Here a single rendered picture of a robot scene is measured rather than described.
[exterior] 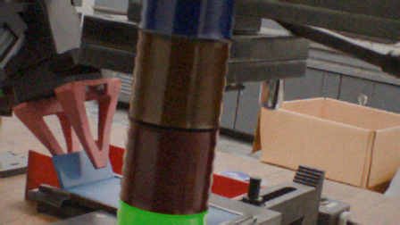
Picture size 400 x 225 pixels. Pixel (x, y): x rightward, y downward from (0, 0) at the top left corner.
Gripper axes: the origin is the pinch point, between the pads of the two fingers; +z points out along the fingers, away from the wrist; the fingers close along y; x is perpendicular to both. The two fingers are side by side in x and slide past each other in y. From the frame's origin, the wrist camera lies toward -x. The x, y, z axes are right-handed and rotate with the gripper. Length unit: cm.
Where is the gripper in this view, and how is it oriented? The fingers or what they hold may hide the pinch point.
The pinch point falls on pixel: (85, 162)
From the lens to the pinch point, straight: 70.8
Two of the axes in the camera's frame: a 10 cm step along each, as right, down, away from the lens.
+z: 2.8, 9.6, -0.6
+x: 5.3, -1.1, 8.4
